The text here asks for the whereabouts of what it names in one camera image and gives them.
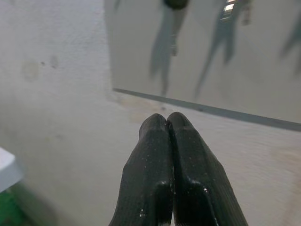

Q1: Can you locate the black round hook knob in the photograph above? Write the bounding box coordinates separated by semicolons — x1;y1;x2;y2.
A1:
163;0;189;10

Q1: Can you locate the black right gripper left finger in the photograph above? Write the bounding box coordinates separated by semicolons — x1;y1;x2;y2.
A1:
108;113;175;226

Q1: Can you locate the silver metal hook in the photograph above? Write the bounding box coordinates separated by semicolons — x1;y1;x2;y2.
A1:
220;0;236;22

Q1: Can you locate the grey wall hook board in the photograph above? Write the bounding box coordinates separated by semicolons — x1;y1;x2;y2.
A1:
104;0;301;131

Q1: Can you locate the dark green leather sofa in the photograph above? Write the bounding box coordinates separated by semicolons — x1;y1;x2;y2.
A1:
0;185;26;226

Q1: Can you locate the white plastic folding table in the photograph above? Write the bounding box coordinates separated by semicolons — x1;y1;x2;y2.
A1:
0;146;24;192

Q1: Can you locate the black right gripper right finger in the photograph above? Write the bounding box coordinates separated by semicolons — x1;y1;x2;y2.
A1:
166;112;249;226

